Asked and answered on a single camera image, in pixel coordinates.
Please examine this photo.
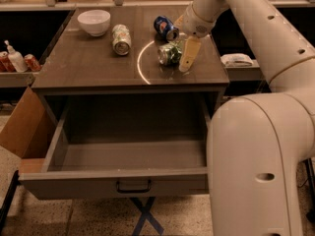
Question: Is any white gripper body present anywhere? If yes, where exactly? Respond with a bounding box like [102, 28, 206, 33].
[181, 4, 216, 38]

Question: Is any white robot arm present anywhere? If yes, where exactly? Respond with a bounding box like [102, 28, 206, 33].
[180, 0, 315, 236]

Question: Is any blue pepsi can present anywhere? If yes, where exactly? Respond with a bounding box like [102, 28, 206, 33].
[154, 16, 179, 41]

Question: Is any pale green soda can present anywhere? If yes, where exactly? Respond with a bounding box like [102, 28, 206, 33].
[112, 25, 131, 56]

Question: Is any grey drawer cabinet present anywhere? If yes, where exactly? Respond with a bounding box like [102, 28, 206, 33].
[32, 5, 229, 121]

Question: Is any open grey top drawer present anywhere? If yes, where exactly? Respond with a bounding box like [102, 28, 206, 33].
[20, 94, 210, 200]

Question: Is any red soda can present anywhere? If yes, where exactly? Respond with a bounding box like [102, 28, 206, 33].
[25, 54, 41, 72]

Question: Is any red can at edge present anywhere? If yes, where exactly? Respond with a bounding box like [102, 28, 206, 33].
[0, 51, 15, 72]

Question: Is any folded white cloth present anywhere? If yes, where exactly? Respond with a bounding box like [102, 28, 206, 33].
[220, 53, 253, 67]

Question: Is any white ceramic bowl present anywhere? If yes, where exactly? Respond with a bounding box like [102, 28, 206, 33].
[77, 10, 111, 36]

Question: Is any white pump bottle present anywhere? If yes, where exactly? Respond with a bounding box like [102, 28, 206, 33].
[4, 40, 28, 73]

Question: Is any brown cardboard box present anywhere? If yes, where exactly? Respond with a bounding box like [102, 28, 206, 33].
[0, 88, 56, 173]

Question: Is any black stand right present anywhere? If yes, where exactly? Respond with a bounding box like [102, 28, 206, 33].
[304, 158, 315, 223]

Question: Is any black bar left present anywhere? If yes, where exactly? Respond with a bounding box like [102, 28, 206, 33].
[0, 170, 20, 232]

